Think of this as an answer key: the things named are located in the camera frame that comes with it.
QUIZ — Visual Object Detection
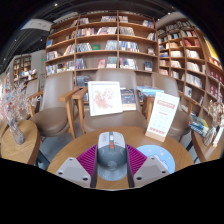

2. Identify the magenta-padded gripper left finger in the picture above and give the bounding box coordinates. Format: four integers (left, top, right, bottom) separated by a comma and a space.
54, 148, 100, 190

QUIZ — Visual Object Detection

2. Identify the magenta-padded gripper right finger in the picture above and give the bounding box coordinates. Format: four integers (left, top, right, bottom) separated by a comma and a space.
125, 143, 171, 189

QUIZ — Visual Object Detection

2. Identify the grey computer mouse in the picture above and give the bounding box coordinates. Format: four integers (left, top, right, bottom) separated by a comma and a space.
96, 131, 129, 182

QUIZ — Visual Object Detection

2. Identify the round light blue mouse pad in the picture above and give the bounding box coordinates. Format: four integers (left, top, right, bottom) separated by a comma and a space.
135, 144, 176, 175

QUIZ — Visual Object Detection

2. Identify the taupe armchair with wooden arms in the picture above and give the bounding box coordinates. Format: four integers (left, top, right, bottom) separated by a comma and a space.
72, 68, 158, 134
28, 70, 81, 140
151, 72, 201, 141

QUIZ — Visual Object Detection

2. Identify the white sign on wooden base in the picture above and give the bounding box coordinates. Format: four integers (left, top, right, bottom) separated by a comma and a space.
144, 91, 181, 143

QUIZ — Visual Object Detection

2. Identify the round wooden side table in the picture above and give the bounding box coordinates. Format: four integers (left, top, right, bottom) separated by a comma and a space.
190, 128, 224, 163
0, 119, 42, 166

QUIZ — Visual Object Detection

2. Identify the white framed flower picture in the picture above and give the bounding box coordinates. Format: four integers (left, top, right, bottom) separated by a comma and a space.
87, 80, 124, 117

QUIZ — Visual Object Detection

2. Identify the dark cover book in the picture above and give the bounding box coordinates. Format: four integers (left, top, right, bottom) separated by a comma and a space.
119, 88, 138, 112

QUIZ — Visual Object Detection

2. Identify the stack of books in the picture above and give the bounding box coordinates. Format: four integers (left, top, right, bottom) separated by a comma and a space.
188, 114, 210, 138

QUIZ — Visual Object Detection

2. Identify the glass vase with pink flowers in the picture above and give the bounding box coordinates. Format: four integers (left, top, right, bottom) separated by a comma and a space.
0, 81, 31, 146

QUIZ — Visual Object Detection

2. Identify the glass vase with dried flowers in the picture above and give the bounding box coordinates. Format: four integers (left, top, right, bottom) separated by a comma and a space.
201, 98, 224, 148

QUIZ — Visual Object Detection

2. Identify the light blue book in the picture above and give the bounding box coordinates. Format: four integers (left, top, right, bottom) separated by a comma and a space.
135, 85, 165, 98

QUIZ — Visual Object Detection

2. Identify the small white table sign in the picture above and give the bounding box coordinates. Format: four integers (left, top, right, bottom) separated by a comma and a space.
212, 126, 224, 148

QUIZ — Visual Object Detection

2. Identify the distant wooden bookshelf with books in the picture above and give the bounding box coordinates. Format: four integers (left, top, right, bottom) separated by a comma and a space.
12, 54, 38, 84

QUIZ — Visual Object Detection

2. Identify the tall wooden bookshelf with books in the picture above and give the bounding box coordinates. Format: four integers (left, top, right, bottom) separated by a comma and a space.
156, 19, 224, 111

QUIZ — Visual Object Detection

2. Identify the wide wooden bookshelf with books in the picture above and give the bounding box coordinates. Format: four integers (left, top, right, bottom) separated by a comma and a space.
44, 10, 159, 88

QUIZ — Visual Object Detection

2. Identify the white ceiling panel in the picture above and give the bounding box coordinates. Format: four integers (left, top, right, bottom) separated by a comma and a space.
20, 18, 54, 33

